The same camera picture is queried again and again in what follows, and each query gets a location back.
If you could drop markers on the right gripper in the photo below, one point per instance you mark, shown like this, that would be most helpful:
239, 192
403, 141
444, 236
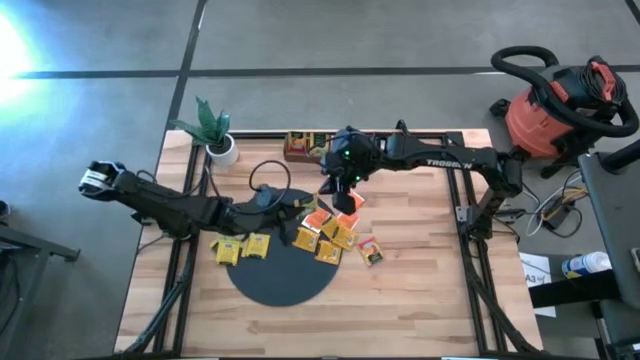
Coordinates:
352, 155

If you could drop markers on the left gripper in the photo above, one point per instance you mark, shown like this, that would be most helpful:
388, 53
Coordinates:
265, 215

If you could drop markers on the green lemon tea bag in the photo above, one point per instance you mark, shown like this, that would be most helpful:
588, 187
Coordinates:
307, 202
318, 141

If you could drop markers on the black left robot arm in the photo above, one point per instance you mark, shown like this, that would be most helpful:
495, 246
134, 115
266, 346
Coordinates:
165, 210

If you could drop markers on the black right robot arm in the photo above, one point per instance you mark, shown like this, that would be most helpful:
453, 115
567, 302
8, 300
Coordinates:
450, 162

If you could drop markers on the amber black tea bag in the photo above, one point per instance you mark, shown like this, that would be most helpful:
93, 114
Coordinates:
306, 239
330, 228
346, 238
328, 253

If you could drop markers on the wooden tea organizer box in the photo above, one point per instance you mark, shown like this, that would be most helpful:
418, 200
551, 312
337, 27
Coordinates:
300, 156

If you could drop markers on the red green tea bag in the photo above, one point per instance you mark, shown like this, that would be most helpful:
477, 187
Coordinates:
370, 251

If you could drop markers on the round dark woven placemat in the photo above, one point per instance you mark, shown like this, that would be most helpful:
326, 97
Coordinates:
280, 280

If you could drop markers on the snake plant in white pot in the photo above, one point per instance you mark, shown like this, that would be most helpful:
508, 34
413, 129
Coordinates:
223, 152

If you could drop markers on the white paper sheet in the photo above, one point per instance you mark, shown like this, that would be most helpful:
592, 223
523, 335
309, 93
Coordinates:
532, 265

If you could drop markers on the orange shop vacuum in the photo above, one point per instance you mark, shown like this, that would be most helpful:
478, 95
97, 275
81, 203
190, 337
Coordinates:
535, 125

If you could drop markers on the black power adapter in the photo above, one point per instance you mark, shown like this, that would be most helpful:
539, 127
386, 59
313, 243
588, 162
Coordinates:
557, 217

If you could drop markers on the black bench bar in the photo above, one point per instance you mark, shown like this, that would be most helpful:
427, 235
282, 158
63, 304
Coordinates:
565, 292

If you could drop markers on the white blue spray can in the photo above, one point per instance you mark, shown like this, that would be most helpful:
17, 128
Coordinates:
585, 265

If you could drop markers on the dark grey furniture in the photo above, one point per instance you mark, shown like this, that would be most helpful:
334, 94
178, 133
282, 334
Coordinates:
30, 245

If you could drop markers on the grey office chair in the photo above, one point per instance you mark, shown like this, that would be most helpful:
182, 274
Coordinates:
615, 210

